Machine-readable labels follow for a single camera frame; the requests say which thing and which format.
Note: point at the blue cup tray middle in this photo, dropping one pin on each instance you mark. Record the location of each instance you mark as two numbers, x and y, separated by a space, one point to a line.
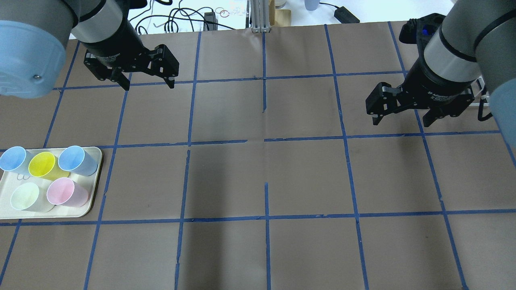
76 160

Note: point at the aluminium frame post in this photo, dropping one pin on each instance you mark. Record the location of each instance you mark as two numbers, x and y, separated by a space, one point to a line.
259 16

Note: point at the black power adapter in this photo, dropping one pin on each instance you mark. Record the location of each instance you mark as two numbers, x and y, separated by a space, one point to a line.
343 15

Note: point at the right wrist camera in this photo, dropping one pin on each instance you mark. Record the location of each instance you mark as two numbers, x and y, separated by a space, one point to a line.
420 31

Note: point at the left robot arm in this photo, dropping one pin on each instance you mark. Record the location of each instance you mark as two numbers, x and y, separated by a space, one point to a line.
34 36

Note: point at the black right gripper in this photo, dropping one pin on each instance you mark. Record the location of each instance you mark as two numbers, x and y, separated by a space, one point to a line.
433 86

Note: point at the pale green plastic cup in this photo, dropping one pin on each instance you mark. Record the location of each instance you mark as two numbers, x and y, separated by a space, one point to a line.
30 197

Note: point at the yellow plastic cup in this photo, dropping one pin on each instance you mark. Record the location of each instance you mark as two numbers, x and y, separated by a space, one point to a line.
45 165

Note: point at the pink plastic cup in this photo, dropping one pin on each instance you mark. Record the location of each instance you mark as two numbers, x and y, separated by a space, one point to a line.
66 192

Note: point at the blue cup far corner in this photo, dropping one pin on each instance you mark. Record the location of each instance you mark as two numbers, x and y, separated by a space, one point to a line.
16 160

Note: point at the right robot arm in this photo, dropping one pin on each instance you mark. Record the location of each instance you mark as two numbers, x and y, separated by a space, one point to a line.
475 39

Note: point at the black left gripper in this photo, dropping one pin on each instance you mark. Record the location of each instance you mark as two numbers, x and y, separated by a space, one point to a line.
117 45

